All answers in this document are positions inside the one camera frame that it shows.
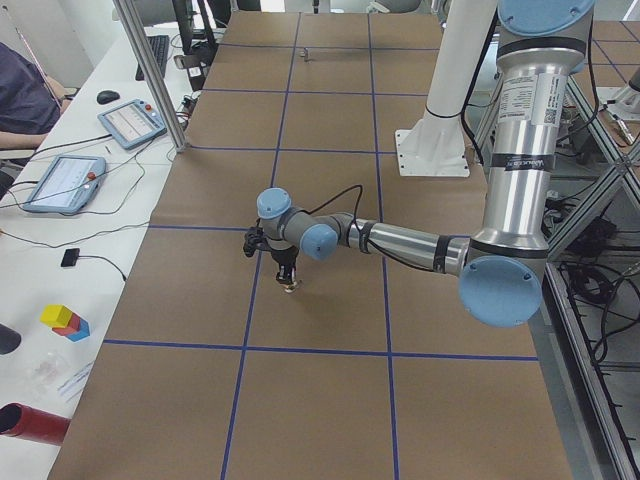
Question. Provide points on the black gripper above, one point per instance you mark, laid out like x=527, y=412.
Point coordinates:
x=283, y=257

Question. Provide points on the white PPR pipe fitting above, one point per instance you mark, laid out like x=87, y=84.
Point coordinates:
x=290, y=288

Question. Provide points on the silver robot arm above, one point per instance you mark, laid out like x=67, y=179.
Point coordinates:
x=286, y=225

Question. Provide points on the brown paper table mat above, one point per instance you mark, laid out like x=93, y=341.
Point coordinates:
x=370, y=370

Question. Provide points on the blue wooden block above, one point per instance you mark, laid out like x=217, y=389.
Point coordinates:
x=82, y=333

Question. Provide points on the far teach pendant tablet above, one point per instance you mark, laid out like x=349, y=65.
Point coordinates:
x=133, y=123

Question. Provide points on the teach pendant tablet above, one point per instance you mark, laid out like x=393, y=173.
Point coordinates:
x=67, y=185
x=133, y=123

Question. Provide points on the small black puck device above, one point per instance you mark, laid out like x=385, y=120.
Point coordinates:
x=70, y=257

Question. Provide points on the red wooden block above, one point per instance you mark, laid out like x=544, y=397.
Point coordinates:
x=73, y=326

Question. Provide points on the yellow wooden block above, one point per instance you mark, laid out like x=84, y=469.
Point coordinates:
x=55, y=315

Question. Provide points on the near teach pendant tablet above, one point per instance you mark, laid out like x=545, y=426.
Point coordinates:
x=67, y=185

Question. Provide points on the black computer mouse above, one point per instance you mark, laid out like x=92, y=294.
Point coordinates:
x=107, y=96

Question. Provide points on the black keyboard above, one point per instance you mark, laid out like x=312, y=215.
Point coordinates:
x=160, y=46

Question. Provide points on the black cylinder object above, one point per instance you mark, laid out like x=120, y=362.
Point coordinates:
x=10, y=339

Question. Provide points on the red cylinder tube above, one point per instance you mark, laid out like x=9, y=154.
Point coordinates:
x=27, y=423

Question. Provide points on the seated person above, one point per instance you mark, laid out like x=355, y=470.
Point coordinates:
x=31, y=103

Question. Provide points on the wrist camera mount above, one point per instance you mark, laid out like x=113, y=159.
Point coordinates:
x=255, y=240

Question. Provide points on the aluminium frame post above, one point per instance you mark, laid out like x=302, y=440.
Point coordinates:
x=133, y=26

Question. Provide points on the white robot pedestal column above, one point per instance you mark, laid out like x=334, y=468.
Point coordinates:
x=435, y=146

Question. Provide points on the aluminium frame rack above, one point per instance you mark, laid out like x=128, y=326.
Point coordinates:
x=600, y=200

